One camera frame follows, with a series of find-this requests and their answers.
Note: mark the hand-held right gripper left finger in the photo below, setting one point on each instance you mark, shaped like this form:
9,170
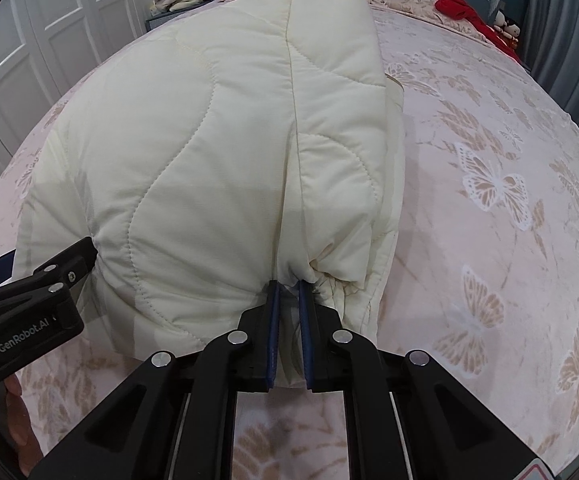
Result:
273,340

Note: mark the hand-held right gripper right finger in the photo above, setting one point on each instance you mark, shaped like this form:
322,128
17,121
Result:
308,345

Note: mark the cream quilted jacket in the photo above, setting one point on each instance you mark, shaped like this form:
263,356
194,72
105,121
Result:
194,160

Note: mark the person's left hand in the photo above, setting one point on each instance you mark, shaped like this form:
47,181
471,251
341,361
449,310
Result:
16,400

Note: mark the bed with pink butterfly bedspread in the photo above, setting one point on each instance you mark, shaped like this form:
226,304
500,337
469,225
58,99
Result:
469,260

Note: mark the white wardrobe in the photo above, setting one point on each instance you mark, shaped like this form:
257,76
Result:
44,35

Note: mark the blue-grey nightstand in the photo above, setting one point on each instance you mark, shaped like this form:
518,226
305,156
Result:
162,21

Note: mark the red garment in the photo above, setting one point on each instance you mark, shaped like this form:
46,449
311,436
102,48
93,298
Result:
462,10

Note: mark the small plush doll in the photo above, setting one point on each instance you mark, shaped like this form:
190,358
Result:
500,20
513,32

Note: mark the grey curtain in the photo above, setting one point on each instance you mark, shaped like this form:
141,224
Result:
569,35

